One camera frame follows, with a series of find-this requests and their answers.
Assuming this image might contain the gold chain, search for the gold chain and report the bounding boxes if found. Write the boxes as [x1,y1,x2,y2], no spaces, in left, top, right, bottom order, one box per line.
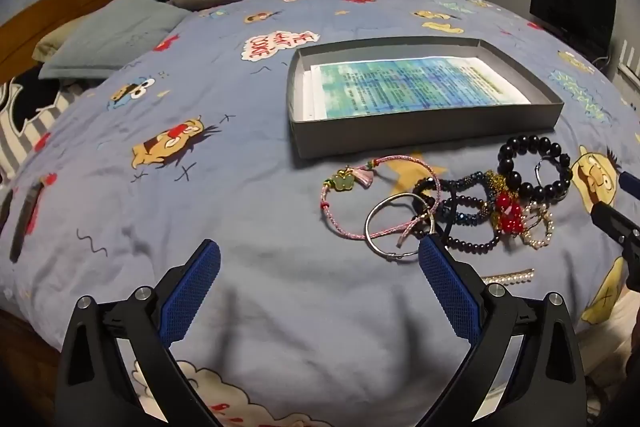
[479,171,507,233]

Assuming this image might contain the dark purple pearl bracelet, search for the dark purple pearl bracelet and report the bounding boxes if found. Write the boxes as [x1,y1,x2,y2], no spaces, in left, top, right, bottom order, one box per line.
[440,203,502,256]

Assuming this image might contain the pearl hair clip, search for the pearl hair clip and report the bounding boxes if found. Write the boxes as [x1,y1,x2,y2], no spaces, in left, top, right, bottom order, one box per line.
[481,268,535,286]

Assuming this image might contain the white pearl bracelet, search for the white pearl bracelet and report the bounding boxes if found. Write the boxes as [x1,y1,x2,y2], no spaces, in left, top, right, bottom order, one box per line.
[520,201,557,251]

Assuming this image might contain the red bead bracelet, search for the red bead bracelet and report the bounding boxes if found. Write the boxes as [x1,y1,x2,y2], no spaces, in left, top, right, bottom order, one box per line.
[492,191,527,236]

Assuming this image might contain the shallow grey cardboard box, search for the shallow grey cardboard box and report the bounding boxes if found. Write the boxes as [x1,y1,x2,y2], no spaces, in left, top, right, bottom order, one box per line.
[287,36,565,160]

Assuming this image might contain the blue-grey pillow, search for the blue-grey pillow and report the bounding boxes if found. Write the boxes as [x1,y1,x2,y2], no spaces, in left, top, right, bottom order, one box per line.
[39,0,193,82]

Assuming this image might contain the wooden headboard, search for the wooden headboard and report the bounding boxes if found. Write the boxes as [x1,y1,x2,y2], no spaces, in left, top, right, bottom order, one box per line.
[0,0,146,82]

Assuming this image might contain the silver bangle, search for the silver bangle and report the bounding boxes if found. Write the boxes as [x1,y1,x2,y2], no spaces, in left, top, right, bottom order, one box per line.
[364,193,436,262]

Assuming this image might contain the striped black white pillow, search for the striped black white pillow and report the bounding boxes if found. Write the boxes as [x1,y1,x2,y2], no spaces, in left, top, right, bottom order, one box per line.
[0,67,76,180]

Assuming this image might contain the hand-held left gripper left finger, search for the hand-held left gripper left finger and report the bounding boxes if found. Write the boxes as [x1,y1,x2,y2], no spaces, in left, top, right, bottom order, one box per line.
[55,239,223,427]

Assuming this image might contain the beige pillow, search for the beige pillow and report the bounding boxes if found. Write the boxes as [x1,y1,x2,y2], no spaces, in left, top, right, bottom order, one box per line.
[32,14,91,62]

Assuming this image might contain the iridescent blue bead bracelet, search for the iridescent blue bead bracelet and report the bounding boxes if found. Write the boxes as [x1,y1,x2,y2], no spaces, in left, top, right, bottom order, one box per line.
[440,173,497,228]

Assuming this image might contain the black strap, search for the black strap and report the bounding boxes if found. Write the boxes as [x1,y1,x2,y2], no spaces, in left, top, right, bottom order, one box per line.
[10,181,45,263]

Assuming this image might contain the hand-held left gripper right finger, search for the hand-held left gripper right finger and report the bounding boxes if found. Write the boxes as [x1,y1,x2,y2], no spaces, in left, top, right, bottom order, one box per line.
[417,234,588,427]

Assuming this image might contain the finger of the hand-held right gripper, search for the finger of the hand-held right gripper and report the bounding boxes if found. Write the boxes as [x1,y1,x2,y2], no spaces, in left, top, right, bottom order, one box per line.
[590,203,640,293]
[618,172,640,198]

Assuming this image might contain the black flat screen monitor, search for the black flat screen monitor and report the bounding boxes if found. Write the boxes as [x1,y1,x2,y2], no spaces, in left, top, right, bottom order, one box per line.
[529,0,617,58]

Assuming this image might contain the blue-green printed paper sheet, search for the blue-green printed paper sheet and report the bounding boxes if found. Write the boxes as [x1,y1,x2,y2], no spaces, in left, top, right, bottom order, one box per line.
[305,57,532,120]

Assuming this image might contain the silver hoop ring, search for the silver hoop ring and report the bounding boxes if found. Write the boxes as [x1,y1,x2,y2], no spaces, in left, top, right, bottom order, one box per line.
[534,154,559,188]

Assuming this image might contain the large black bead bracelet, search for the large black bead bracelet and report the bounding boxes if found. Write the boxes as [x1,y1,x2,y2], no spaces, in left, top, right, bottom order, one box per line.
[496,134,572,202]

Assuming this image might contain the cartoon printed blue bedsheet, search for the cartoon printed blue bedsheet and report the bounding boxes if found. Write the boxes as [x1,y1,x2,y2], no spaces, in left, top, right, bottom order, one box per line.
[0,0,640,427]

